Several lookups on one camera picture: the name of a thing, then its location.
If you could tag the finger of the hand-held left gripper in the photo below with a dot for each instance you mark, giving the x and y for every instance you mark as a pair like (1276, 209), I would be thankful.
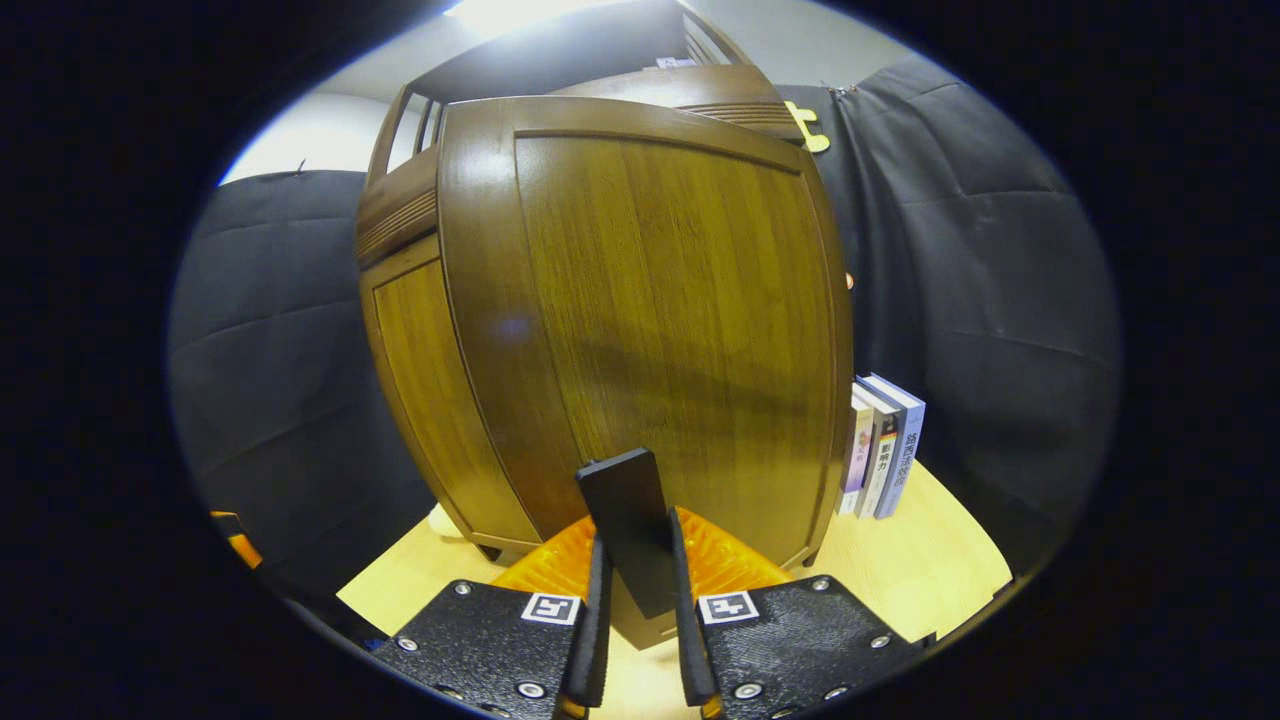
(238, 540)

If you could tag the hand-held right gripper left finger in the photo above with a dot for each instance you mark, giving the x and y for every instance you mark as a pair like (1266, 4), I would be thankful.
(598, 620)

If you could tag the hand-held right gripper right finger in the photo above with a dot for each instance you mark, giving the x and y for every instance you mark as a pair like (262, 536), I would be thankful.
(685, 620)

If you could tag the brown wooden shoe cabinet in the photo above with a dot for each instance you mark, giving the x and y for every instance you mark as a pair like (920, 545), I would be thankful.
(400, 205)

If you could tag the pale yellow object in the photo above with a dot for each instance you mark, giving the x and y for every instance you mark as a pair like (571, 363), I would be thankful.
(443, 522)

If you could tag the black and white spine book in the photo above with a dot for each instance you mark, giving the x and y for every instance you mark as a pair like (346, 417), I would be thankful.
(882, 455)

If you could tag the pale blue spine book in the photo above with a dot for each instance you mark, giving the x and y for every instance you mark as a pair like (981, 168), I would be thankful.
(908, 450)

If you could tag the black backdrop cloth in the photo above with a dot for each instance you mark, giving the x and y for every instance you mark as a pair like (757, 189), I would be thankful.
(980, 280)

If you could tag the large ceiling light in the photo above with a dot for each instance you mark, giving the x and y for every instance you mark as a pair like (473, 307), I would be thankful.
(520, 12)

